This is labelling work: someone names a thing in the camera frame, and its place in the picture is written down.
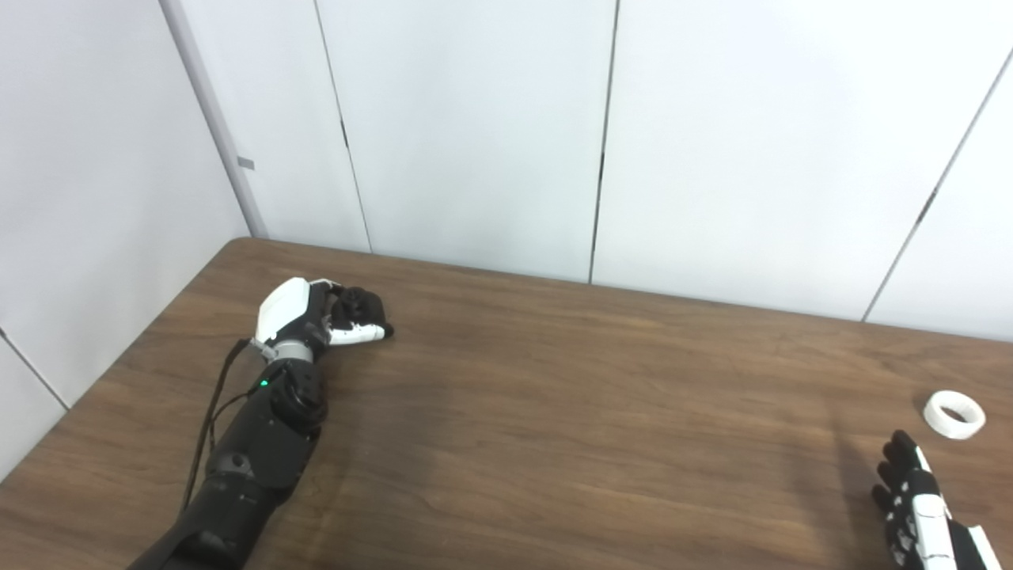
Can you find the grey wall corner post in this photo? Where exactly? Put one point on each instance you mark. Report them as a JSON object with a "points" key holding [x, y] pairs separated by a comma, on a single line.
{"points": [[214, 119]]}

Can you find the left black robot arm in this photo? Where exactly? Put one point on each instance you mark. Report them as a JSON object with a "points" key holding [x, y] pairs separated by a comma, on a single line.
{"points": [[261, 451]]}

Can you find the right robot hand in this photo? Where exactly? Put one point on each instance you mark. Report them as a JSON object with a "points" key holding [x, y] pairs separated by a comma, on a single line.
{"points": [[926, 522]]}

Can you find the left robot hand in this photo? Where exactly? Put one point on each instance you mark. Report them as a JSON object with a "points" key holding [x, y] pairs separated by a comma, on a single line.
{"points": [[285, 309]]}

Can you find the round black part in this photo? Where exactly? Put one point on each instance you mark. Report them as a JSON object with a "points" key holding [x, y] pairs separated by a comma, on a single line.
{"points": [[360, 305]]}

